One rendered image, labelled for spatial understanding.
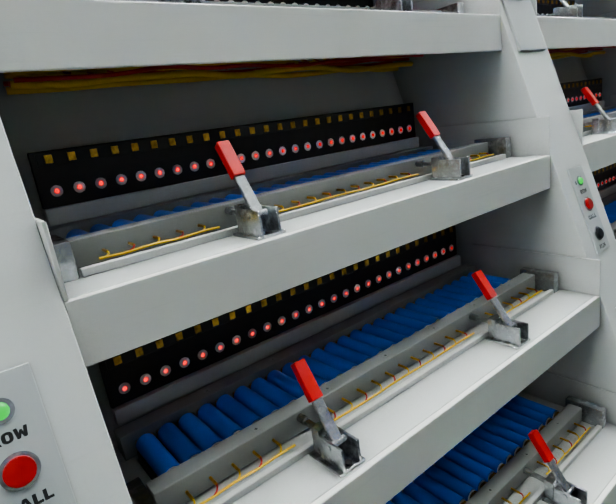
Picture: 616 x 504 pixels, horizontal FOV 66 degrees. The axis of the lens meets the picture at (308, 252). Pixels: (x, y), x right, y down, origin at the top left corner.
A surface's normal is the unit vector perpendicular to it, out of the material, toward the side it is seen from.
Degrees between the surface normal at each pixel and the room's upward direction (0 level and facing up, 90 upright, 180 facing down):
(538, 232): 90
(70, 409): 90
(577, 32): 109
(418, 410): 19
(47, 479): 90
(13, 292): 90
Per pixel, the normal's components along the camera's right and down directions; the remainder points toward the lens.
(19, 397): 0.54, -0.19
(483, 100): -0.78, 0.26
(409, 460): 0.61, 0.12
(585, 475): -0.14, -0.96
